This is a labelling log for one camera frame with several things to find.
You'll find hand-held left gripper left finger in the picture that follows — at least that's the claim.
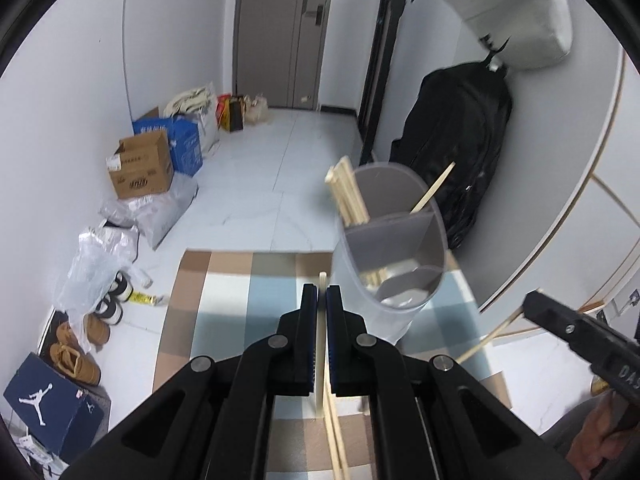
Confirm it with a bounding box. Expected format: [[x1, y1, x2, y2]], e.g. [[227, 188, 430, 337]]
[[59, 284, 319, 480]]

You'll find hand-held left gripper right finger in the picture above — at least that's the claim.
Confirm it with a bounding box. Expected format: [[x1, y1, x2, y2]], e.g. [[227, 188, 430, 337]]
[[326, 284, 576, 480]]

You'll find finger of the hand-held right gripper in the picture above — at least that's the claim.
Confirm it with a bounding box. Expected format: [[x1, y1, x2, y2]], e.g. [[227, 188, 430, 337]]
[[522, 289, 613, 367]]

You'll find grey divided utensil holder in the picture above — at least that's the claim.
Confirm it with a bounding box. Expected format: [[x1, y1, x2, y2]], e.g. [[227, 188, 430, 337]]
[[330, 161, 447, 346]]

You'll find wooden chopstick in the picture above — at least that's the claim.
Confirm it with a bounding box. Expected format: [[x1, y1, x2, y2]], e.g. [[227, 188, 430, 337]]
[[324, 377, 346, 480], [330, 410, 352, 480], [315, 271, 329, 418], [410, 161, 457, 214], [336, 159, 366, 225], [325, 169, 353, 227], [341, 156, 371, 223], [330, 164, 360, 226], [456, 305, 526, 364]]

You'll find person's right hand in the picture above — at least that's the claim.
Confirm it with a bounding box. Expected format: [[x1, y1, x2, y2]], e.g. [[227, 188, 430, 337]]
[[574, 395, 635, 478]]

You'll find white curved furniture panel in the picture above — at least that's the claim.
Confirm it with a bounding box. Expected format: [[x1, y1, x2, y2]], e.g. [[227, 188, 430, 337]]
[[472, 45, 640, 341]]

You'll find person's grey trouser leg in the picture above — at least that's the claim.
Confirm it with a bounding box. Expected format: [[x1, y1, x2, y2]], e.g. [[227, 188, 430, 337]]
[[542, 402, 601, 461]]

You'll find checked tablecloth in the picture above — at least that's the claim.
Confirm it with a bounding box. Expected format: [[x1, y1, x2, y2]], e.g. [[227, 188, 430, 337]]
[[156, 249, 513, 480]]

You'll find grey plastic mailer bag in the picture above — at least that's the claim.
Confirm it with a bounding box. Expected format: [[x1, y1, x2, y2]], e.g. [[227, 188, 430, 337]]
[[100, 175, 200, 251]]

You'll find black and white sneaker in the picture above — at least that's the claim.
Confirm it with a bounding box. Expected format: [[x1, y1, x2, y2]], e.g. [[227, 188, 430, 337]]
[[102, 272, 133, 303], [95, 295, 123, 326]]

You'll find black backpack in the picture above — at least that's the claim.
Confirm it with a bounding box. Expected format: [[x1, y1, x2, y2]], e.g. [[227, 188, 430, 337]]
[[390, 60, 513, 251]]

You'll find brown boot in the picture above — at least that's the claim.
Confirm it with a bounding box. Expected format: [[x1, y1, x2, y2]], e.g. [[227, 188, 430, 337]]
[[82, 312, 112, 346], [50, 342, 102, 386]]

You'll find beige plastic bag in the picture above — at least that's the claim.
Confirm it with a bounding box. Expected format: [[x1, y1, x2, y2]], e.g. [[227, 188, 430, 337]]
[[242, 94, 269, 125]]

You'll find clear plastic bag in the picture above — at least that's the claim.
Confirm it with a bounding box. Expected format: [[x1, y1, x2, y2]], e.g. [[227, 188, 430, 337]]
[[54, 227, 140, 351]]

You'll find red and yellow bag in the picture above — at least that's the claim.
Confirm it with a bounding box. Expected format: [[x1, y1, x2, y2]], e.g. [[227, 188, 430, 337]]
[[216, 94, 246, 133]]

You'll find brown cardboard box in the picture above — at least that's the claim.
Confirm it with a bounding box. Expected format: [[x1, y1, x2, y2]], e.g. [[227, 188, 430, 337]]
[[105, 129, 176, 200]]

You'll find white canvas bag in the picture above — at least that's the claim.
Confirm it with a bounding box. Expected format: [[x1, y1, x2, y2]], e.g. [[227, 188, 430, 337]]
[[164, 85, 221, 156]]

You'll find blue and white box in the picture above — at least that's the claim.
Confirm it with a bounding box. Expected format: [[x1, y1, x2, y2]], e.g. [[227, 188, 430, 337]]
[[132, 106, 173, 137]]

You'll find navy shoebox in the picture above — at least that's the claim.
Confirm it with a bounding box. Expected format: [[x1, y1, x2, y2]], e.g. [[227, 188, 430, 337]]
[[2, 352, 106, 463]]

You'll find black stand pole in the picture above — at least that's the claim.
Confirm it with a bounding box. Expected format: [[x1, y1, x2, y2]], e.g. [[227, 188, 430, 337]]
[[357, 0, 416, 161]]

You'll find grey door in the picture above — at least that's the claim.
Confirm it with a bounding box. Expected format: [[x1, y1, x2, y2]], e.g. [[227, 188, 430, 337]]
[[234, 0, 335, 111]]

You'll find small white box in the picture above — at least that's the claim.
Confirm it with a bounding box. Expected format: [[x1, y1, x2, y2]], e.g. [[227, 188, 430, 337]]
[[17, 435, 66, 476]]

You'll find hanging white tote bag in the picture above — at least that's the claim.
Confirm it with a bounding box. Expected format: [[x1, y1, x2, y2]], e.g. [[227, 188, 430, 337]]
[[430, 0, 573, 71]]

